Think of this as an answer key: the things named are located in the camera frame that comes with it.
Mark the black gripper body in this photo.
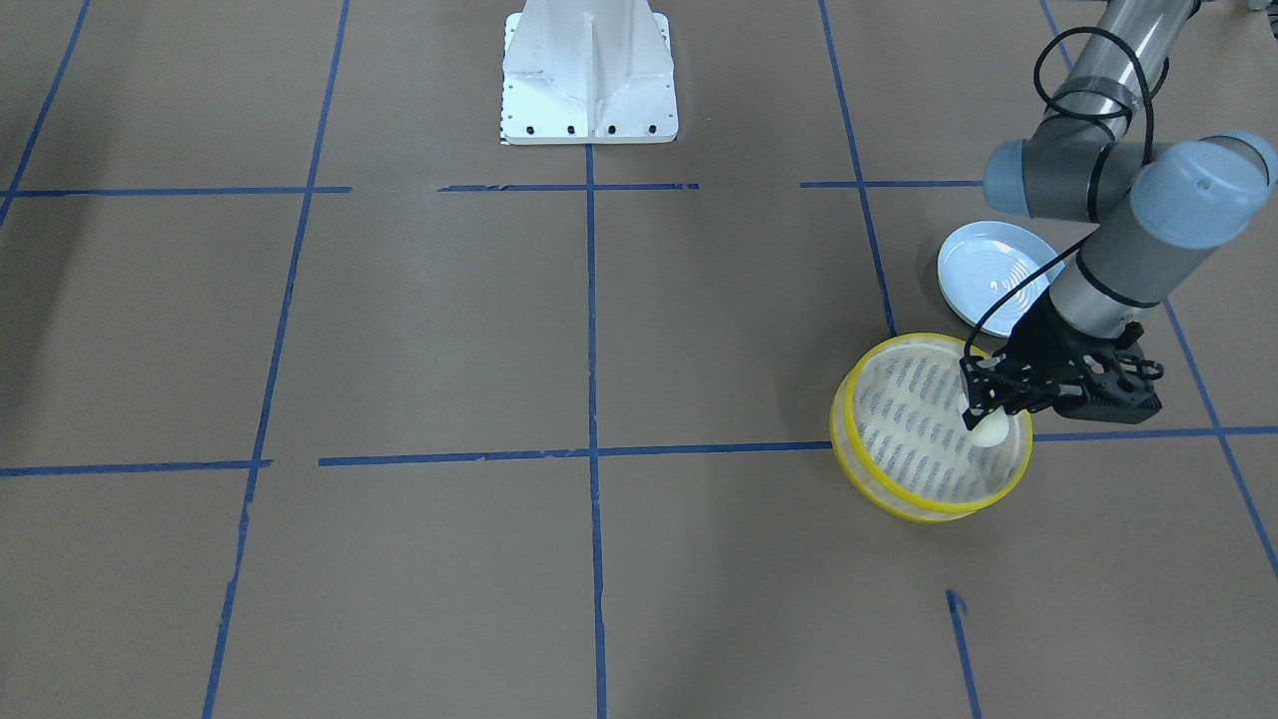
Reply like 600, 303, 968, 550
998, 299, 1094, 395

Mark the white steamed bun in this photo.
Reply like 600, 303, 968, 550
961, 395, 1010, 447

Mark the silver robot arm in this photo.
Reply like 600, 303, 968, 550
959, 1, 1275, 429

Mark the yellow rimmed bamboo steamer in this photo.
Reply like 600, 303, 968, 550
828, 333, 1034, 524

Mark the light blue plate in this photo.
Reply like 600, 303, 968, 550
937, 222, 1057, 324

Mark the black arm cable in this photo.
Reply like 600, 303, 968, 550
961, 26, 1171, 361

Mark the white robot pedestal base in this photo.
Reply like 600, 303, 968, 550
498, 1, 680, 146

